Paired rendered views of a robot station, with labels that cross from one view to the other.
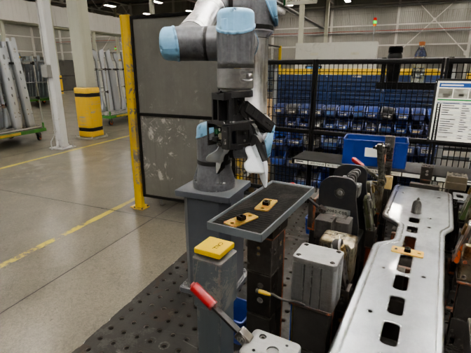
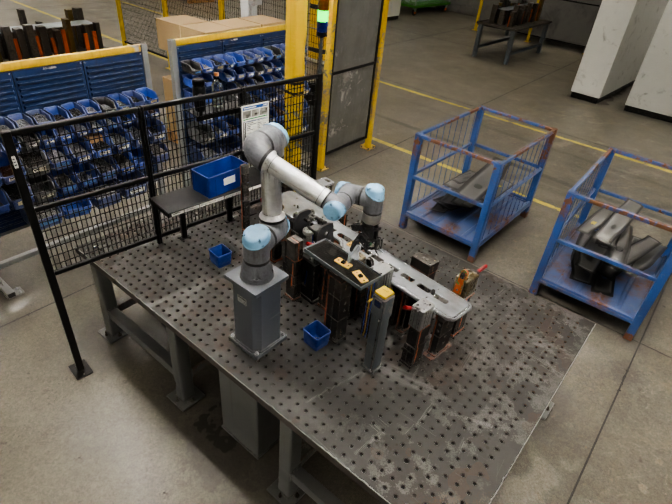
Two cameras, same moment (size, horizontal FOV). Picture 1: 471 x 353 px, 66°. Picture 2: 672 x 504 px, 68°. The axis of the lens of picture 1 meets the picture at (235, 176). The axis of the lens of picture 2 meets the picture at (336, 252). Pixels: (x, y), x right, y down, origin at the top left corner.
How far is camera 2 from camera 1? 2.00 m
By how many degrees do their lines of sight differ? 69
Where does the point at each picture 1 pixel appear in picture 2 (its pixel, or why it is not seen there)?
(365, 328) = (403, 282)
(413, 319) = (402, 268)
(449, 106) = (250, 123)
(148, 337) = (300, 385)
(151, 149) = not seen: outside the picture
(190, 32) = (347, 202)
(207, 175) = (268, 270)
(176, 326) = (296, 368)
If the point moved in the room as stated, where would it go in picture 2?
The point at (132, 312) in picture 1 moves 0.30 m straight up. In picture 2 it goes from (268, 390) to (268, 342)
